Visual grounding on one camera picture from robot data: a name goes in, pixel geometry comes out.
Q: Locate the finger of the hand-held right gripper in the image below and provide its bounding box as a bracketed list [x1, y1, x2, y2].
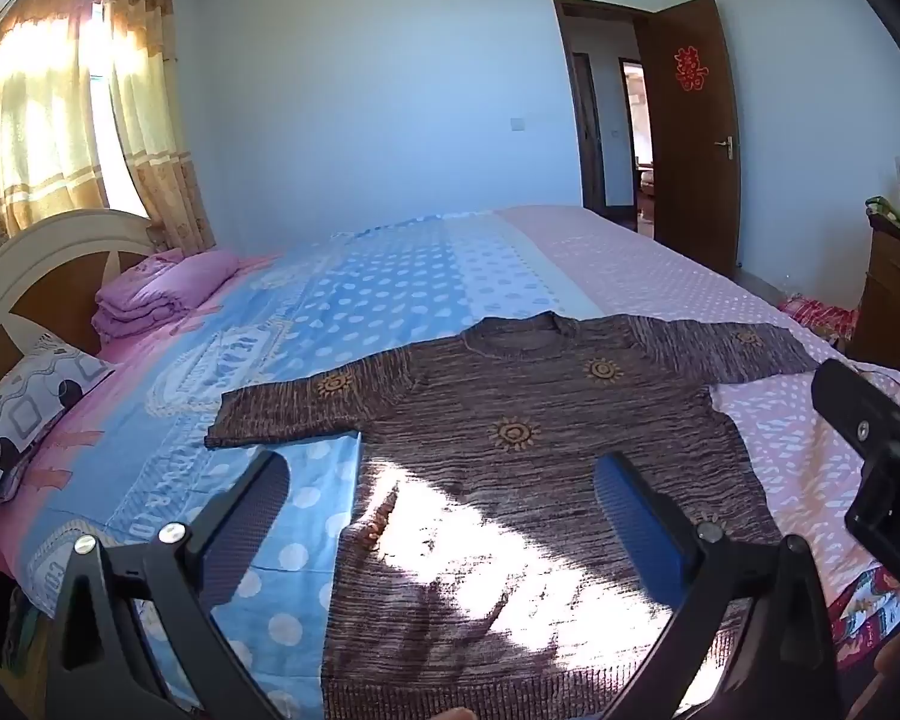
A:
[811, 360, 900, 466]

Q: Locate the grey patterned pillow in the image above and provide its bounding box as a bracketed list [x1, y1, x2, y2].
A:
[0, 334, 117, 515]

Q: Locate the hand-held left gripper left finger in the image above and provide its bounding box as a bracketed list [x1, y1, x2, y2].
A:
[45, 450, 293, 720]

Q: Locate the brown knit sweater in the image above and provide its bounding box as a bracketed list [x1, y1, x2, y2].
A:
[204, 311, 822, 720]

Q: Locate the polka dot bed sheet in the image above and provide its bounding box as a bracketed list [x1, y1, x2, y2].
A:
[0, 204, 900, 720]

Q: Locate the folded pink blanket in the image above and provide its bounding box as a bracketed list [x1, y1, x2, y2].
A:
[92, 247, 241, 342]

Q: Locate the dark wooden door frame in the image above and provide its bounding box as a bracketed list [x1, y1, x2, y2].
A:
[553, 0, 657, 222]

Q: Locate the red paper door decoration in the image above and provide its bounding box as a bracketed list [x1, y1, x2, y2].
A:
[673, 45, 706, 93]

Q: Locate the yellow patterned curtain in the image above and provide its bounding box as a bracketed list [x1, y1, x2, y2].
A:
[101, 0, 217, 256]
[0, 0, 110, 271]

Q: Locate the cream wooden headboard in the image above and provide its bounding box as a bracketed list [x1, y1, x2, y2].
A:
[0, 210, 158, 421]

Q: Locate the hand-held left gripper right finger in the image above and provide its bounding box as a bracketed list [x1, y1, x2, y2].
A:
[594, 451, 845, 720]

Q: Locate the brown wooden cabinet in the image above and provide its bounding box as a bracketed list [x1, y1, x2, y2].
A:
[844, 217, 900, 376]

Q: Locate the colourful printed blanket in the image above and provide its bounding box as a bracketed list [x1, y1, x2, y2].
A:
[829, 562, 900, 668]

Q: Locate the red patterned cloth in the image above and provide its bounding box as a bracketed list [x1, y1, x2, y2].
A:
[776, 294, 860, 346]

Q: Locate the brown wooden door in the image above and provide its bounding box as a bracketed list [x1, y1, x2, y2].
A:
[634, 0, 743, 267]

